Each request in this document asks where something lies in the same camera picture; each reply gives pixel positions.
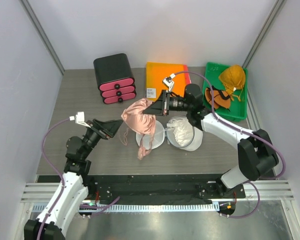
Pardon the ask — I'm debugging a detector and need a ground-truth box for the purple cable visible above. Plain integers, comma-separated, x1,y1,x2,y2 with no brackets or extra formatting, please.
171,71,287,219
36,117,121,240

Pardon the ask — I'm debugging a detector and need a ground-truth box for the white slotted cable duct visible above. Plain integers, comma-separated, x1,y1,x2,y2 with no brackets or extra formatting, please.
32,202,220,214

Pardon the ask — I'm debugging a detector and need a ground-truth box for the white bra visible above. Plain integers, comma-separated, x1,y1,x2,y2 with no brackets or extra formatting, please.
166,116,194,147

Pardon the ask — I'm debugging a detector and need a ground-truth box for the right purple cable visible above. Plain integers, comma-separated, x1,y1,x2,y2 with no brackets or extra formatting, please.
171,71,287,219

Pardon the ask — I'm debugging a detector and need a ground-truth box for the orange folder stack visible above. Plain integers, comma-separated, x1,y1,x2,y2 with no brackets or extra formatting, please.
145,62,192,101

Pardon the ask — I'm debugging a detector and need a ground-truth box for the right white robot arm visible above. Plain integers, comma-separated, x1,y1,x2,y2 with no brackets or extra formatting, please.
143,83,279,198

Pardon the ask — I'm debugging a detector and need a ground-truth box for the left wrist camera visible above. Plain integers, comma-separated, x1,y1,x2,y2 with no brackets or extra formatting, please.
68,111,90,128

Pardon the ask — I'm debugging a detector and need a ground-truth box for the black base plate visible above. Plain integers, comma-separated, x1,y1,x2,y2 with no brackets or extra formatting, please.
90,174,246,205

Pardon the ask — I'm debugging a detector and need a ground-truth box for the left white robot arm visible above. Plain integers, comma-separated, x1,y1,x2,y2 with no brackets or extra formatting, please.
23,116,123,240

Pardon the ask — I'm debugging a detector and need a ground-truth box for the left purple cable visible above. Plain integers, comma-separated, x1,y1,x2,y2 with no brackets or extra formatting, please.
36,117,121,240

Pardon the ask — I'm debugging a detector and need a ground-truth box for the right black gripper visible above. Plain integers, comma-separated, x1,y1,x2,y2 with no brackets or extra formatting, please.
144,90,192,117

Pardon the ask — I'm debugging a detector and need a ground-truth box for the mustard orange bra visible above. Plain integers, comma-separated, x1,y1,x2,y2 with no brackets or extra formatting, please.
204,65,246,111

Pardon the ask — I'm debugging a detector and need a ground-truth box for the pink bra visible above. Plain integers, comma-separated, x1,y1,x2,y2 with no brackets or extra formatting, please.
121,98,156,160

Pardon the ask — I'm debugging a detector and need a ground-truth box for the white mesh laundry bag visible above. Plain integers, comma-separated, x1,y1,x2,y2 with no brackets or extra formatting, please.
135,116,204,152

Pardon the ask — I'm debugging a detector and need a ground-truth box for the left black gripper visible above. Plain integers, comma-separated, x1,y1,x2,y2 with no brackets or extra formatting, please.
81,119,122,159

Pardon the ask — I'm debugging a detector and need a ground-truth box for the black pink drawer box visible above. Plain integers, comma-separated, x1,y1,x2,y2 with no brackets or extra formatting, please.
93,53,137,105

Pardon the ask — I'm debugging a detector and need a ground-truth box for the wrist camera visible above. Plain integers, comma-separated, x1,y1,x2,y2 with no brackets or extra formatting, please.
162,73,176,93
68,111,90,128

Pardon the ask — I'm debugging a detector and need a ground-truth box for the green plastic bin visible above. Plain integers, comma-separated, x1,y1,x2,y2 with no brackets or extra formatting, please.
204,62,248,122

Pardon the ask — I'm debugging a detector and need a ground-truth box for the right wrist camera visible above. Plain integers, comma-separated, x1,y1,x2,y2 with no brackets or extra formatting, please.
162,73,176,93

